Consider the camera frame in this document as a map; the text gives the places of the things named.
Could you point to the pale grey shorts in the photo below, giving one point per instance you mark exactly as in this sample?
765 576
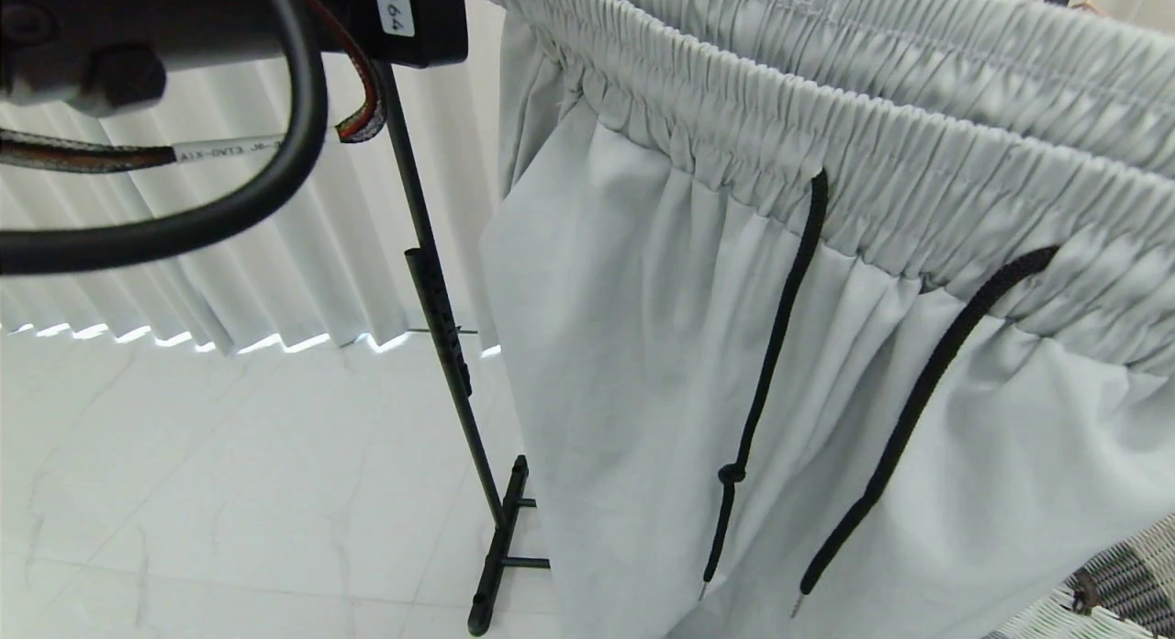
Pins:
734 345

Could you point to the white laundry basket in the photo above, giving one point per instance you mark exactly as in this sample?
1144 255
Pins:
1129 584

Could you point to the black clothes rack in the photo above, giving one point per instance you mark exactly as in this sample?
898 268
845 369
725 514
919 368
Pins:
441 327

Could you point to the white curtain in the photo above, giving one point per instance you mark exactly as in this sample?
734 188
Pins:
275 272

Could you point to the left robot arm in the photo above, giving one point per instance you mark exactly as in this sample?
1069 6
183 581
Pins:
92 157

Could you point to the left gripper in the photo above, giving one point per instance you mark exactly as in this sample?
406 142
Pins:
229 15

